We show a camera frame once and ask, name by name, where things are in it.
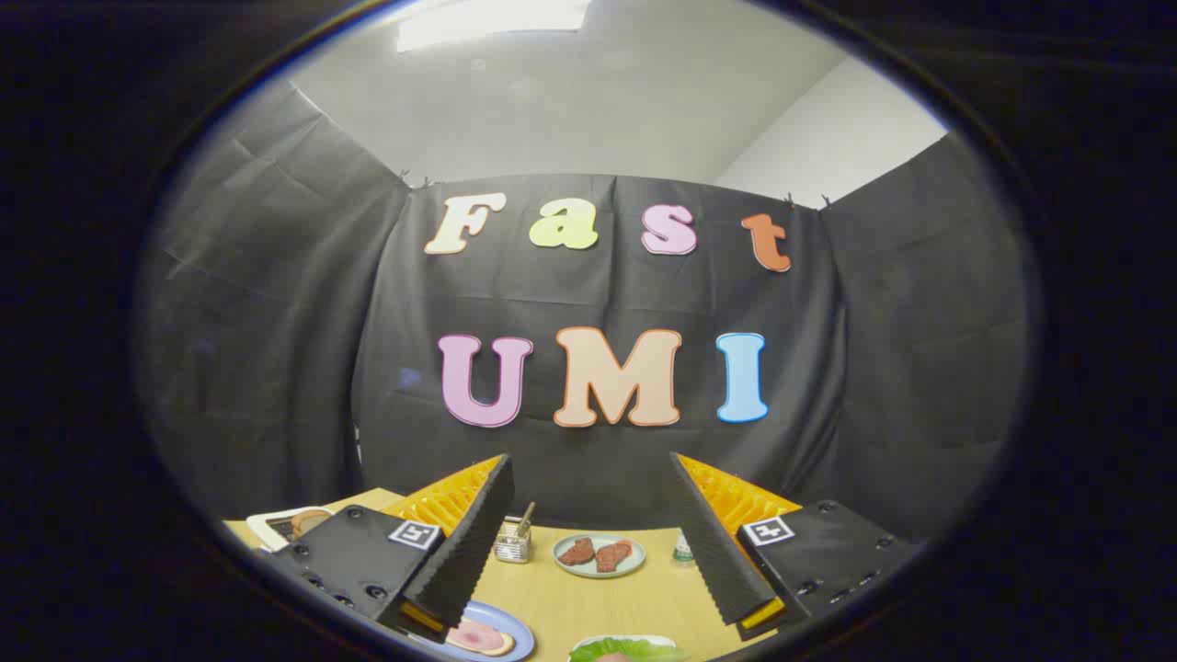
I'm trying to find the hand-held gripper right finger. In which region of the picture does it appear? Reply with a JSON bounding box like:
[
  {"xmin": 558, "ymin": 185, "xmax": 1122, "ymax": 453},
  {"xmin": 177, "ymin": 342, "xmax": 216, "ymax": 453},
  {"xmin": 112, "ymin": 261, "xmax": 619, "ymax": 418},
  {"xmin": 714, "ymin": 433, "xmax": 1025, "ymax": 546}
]
[{"xmin": 669, "ymin": 452, "xmax": 925, "ymax": 642}]

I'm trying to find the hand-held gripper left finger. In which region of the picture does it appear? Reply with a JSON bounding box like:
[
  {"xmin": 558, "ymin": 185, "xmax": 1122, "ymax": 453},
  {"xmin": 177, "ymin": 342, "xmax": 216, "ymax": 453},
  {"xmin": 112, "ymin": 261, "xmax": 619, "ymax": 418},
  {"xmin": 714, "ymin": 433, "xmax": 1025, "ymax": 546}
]
[{"xmin": 262, "ymin": 453, "xmax": 516, "ymax": 645}]

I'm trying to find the green lettuce leaf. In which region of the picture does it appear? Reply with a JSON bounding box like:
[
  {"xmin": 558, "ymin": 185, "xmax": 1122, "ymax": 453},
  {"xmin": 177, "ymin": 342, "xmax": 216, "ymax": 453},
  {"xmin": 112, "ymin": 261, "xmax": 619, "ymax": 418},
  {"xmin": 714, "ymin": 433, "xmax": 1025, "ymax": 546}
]
[{"xmin": 568, "ymin": 636, "xmax": 686, "ymax": 662}]

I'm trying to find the pale green plate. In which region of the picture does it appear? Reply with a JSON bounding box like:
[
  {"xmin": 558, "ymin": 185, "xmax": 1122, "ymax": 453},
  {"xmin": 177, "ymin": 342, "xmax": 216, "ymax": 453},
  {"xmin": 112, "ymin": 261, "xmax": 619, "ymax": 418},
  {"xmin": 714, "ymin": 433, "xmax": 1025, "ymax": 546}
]
[{"xmin": 554, "ymin": 533, "xmax": 646, "ymax": 579}]

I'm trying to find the blue plate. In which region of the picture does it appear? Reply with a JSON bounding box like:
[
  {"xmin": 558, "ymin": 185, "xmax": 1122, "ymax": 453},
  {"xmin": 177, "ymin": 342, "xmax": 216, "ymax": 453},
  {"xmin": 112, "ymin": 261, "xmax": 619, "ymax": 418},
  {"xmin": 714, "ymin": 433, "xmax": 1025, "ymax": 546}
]
[{"xmin": 409, "ymin": 600, "xmax": 536, "ymax": 662}]

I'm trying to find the pink ham slice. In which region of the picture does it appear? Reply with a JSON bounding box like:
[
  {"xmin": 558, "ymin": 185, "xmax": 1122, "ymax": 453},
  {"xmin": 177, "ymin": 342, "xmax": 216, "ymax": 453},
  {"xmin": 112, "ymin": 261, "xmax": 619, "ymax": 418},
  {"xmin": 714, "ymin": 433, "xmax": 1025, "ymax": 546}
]
[{"xmin": 448, "ymin": 619, "xmax": 505, "ymax": 654}]

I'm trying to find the bread slice under ham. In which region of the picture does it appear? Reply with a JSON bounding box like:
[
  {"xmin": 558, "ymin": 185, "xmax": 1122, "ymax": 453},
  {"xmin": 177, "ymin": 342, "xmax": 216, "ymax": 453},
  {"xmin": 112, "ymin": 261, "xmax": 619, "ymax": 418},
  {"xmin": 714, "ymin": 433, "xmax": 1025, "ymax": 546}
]
[{"xmin": 446, "ymin": 618, "xmax": 516, "ymax": 657}]

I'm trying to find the white plate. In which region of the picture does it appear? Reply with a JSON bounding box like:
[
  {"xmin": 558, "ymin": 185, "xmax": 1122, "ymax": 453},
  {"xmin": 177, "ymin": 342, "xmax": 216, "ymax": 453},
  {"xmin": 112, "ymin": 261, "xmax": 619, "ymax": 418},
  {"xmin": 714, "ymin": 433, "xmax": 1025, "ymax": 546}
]
[{"xmin": 570, "ymin": 633, "xmax": 678, "ymax": 649}]

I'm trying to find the white toaster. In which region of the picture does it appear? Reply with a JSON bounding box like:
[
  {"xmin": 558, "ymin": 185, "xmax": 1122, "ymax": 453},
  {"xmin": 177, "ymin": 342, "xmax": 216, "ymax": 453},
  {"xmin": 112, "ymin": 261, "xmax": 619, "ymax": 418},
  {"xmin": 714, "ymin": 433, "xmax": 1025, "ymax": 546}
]
[{"xmin": 246, "ymin": 506, "xmax": 337, "ymax": 553}]

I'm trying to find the black backdrop cloth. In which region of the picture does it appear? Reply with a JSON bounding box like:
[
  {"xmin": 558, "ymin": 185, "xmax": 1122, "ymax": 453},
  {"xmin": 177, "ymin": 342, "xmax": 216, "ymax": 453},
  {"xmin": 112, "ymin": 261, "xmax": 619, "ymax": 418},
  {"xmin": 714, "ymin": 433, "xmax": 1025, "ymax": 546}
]
[{"xmin": 138, "ymin": 78, "xmax": 1031, "ymax": 553}]

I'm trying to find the wire utensil holder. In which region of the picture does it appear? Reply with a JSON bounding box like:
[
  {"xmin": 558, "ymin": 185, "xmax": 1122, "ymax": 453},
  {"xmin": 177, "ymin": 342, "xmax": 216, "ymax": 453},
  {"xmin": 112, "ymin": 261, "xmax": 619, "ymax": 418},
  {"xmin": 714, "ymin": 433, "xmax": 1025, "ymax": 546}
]
[{"xmin": 494, "ymin": 517, "xmax": 533, "ymax": 564}]

